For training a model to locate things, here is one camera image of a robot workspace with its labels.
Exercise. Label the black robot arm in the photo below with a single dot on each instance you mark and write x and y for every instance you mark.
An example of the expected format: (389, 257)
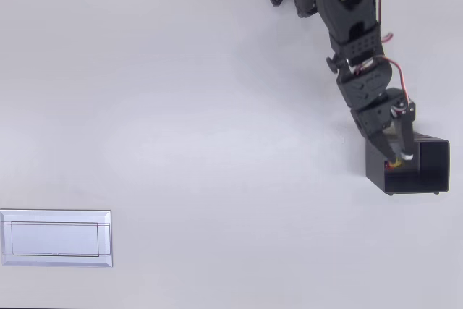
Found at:
(347, 12)

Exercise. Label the small red cube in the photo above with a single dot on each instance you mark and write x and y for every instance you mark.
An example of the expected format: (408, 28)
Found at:
(388, 166)

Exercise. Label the black open box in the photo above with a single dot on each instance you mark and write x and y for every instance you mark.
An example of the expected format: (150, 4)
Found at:
(430, 168)

